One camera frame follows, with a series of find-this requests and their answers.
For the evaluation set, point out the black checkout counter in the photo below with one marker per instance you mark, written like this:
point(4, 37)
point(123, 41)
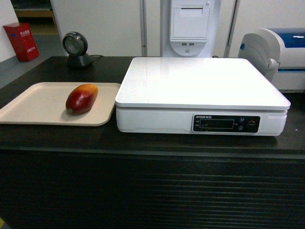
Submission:
point(73, 177)

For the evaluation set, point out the white receipt printer kiosk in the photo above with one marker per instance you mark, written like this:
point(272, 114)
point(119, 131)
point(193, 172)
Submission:
point(188, 27)

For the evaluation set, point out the white checkout scale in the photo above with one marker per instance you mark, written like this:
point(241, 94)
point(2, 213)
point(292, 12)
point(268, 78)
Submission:
point(222, 96)

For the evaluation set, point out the white blue label printer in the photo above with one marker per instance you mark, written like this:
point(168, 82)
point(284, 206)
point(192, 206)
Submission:
point(279, 55)

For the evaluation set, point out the wooden shelf in background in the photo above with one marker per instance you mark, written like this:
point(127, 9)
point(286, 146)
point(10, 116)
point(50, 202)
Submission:
point(33, 9)

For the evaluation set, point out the black barcode scanner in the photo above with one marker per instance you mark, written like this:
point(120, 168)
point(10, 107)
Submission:
point(76, 45)

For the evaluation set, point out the dark red mango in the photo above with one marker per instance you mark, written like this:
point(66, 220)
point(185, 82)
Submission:
point(81, 99)

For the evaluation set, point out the red fire extinguisher box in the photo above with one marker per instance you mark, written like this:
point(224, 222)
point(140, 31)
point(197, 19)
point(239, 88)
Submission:
point(22, 41)

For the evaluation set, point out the beige plastic tray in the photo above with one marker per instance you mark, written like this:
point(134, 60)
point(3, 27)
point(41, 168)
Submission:
point(44, 104)

